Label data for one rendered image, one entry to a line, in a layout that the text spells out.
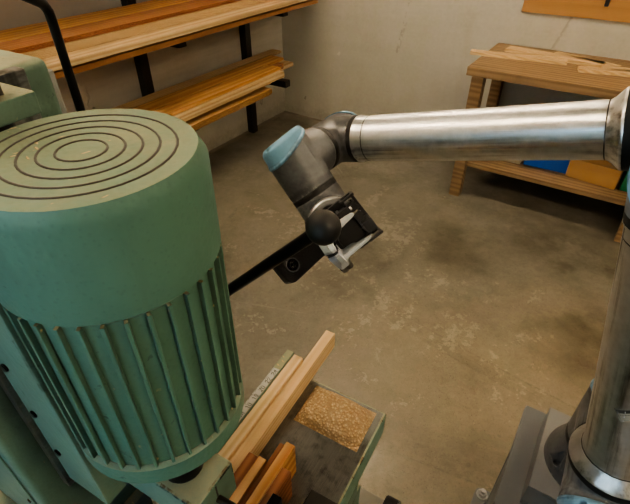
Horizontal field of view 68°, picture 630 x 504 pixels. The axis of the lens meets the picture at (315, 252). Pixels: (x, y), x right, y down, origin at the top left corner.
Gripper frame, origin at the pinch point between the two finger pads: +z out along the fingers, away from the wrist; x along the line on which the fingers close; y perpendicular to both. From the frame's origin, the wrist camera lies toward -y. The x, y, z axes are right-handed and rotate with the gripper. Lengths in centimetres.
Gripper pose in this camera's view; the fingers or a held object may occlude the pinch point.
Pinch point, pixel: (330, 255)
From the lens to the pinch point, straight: 57.2
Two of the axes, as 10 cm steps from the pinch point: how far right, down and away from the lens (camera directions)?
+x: 6.3, 7.7, 1.4
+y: 7.8, -6.2, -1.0
